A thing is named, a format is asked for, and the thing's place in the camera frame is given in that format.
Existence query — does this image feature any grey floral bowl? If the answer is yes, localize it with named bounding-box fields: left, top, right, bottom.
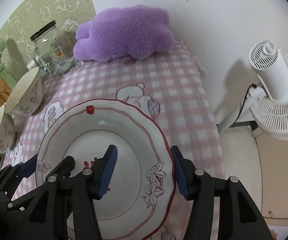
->
left=0, top=105, right=16, bottom=153
left=5, top=67, right=44, bottom=116

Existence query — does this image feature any white red-rimmed plate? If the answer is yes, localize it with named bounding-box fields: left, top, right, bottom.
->
left=35, top=99, right=175, bottom=239

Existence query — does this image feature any beige door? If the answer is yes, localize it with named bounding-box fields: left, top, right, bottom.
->
left=219, top=126, right=288, bottom=219

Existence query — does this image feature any cotton swab container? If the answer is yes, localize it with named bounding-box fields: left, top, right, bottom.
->
left=26, top=57, right=40, bottom=70

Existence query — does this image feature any white standing fan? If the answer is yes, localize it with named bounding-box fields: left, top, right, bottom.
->
left=217, top=40, right=288, bottom=140

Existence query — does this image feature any glass jar black lid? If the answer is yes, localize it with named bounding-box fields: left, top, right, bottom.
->
left=30, top=20, right=75, bottom=76

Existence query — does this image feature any pink checkered tablecloth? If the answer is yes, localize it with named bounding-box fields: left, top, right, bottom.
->
left=2, top=38, right=226, bottom=240

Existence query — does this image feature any purple plush toy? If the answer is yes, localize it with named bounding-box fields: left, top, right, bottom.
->
left=73, top=5, right=175, bottom=63

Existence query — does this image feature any green patterned wall mat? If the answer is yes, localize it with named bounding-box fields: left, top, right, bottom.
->
left=0, top=0, right=96, bottom=80

